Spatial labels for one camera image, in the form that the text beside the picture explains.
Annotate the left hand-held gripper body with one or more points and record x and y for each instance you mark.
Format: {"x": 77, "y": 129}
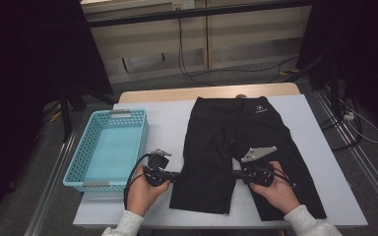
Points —
{"x": 156, "y": 172}

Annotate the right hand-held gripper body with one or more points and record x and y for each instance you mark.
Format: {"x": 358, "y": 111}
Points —
{"x": 259, "y": 173}

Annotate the black pants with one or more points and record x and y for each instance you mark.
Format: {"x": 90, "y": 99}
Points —
{"x": 216, "y": 141}

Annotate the light blue plastic basket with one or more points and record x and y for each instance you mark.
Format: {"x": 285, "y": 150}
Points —
{"x": 111, "y": 150}

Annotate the person's left hand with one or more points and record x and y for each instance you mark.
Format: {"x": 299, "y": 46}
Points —
{"x": 142, "y": 195}

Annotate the person's right hand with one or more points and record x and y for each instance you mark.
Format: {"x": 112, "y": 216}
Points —
{"x": 279, "y": 195}

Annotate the white table cover sheet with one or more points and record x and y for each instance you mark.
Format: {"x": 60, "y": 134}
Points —
{"x": 164, "y": 131}

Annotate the grey table grommet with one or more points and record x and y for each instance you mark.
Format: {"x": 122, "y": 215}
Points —
{"x": 241, "y": 95}

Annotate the light wooden table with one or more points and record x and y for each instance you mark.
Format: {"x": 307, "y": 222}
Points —
{"x": 210, "y": 91}

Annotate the white plug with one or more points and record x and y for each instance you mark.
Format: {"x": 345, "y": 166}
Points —
{"x": 348, "y": 115}

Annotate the black stand legs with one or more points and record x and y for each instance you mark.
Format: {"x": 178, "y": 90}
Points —
{"x": 66, "y": 111}

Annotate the black tripod stand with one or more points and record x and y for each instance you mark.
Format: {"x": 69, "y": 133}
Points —
{"x": 334, "y": 85}

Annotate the black horizontal bar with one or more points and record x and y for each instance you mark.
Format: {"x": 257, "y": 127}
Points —
{"x": 193, "y": 13}

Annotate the large black curtain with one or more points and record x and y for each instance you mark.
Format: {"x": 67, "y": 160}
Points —
{"x": 19, "y": 65}

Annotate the metal floor rail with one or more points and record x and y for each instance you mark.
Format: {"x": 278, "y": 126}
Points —
{"x": 50, "y": 183}
{"x": 354, "y": 144}

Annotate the white wall socket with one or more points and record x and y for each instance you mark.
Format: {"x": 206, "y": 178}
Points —
{"x": 182, "y": 4}

